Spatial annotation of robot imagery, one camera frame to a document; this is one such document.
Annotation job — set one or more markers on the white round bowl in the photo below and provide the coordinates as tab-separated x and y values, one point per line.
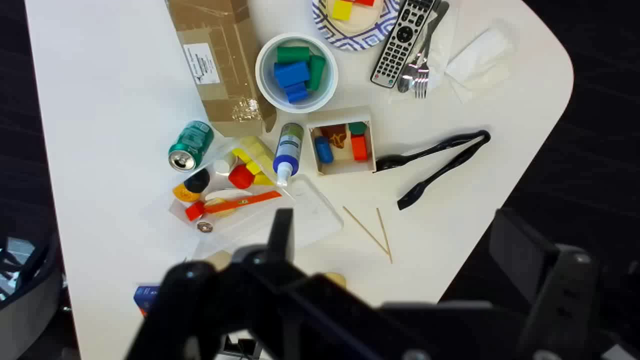
267	83

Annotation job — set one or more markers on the red plastic cap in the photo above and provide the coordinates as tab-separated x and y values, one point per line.
241	176

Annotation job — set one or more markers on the brown patterned block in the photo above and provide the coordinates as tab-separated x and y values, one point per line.
335	134

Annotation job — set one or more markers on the blue cylinder block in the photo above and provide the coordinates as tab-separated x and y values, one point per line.
324	151

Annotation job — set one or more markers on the small shallow cardboard box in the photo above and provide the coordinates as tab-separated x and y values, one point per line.
341	166

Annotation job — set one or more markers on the metal spoon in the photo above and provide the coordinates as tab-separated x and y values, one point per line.
407	75

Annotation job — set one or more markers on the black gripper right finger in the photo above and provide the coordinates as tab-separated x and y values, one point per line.
563	301

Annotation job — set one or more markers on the green soda can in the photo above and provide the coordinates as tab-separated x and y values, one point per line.
192	142

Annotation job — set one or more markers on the blue plastic block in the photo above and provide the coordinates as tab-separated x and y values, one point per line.
290	75
297	94

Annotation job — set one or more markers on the metal fork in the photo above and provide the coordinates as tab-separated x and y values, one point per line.
421	83

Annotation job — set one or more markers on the small green block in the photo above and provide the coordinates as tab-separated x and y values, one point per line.
359	129

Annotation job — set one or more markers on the black orange toy piece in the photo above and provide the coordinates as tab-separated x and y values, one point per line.
194	182

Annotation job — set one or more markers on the grey remote control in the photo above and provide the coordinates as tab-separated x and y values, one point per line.
401	43

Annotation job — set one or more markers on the white glue bottle blue label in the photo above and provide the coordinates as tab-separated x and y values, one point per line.
289	151

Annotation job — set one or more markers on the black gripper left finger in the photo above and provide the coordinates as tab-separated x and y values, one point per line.
267	293

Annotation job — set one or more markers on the black plastic tongs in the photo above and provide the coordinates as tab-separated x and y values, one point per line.
432	151

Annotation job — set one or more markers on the clear plastic bag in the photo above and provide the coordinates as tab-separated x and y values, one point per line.
307	213

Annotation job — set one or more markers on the brown cardboard box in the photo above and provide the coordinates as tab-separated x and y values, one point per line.
226	61

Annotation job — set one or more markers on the orange red block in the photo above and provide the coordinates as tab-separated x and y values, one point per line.
361	149

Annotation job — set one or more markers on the yellow plastic toy piece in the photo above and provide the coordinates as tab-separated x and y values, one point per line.
252	152

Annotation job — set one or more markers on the orange red toy stick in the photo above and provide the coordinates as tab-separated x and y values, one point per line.
232	203

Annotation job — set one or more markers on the blue white patterned paper bowl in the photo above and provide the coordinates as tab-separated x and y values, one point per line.
363	32

